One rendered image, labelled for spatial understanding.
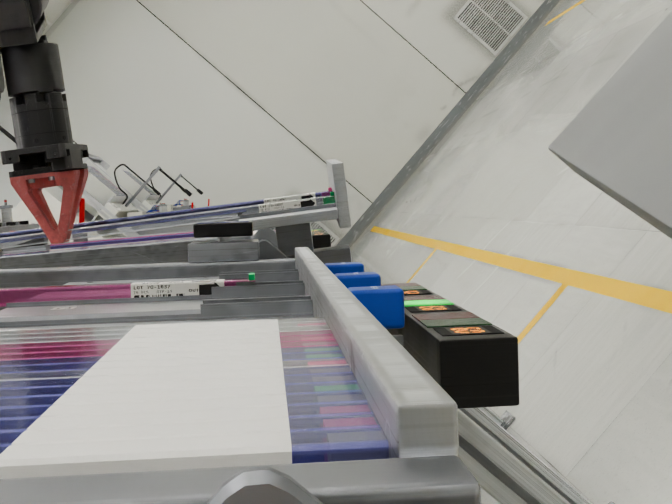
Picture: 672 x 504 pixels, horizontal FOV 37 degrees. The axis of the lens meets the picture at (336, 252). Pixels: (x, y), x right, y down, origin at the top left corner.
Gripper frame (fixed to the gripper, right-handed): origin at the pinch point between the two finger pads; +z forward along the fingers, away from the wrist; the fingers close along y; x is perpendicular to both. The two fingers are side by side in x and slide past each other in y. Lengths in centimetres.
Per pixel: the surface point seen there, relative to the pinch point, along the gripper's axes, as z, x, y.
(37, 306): 2.8, 9.2, 41.2
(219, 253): 2.6, 18.7, 20.3
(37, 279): 2.6, 3.5, 21.4
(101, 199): 0, -90, -416
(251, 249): 2.6, 21.4, 20.2
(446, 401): 1, 30, 86
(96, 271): 2.7, 8.3, 21.0
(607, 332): 43, 87, -119
